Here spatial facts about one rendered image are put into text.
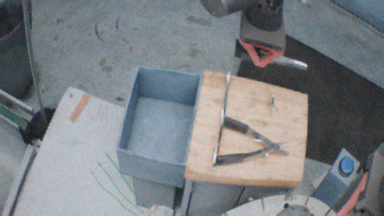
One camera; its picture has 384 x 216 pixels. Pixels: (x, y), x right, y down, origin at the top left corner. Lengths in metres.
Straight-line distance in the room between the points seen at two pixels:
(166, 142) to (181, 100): 0.08
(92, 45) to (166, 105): 1.52
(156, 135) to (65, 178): 0.31
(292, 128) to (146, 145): 0.25
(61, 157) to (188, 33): 1.46
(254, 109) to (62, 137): 0.50
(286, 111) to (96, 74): 1.52
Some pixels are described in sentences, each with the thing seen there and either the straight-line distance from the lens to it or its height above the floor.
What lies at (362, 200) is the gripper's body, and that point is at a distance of 0.33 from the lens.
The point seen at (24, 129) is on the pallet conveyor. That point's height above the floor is 0.75.
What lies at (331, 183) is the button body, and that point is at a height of 1.00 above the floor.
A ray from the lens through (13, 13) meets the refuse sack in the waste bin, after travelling 2.18.
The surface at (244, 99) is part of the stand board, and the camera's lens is 0.80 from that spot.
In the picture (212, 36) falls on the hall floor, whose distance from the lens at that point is 2.38.
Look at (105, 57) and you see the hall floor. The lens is 2.29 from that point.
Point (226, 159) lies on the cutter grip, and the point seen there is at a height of 1.09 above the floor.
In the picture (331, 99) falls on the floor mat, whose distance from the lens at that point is 2.32.
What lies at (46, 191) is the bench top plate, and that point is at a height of 0.78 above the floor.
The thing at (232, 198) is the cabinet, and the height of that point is 0.96.
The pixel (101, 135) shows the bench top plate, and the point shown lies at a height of 0.78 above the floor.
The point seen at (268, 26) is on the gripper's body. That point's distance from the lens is 0.61.
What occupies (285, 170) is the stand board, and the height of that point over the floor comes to 1.07.
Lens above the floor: 1.69
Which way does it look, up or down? 54 degrees down
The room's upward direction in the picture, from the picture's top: 8 degrees clockwise
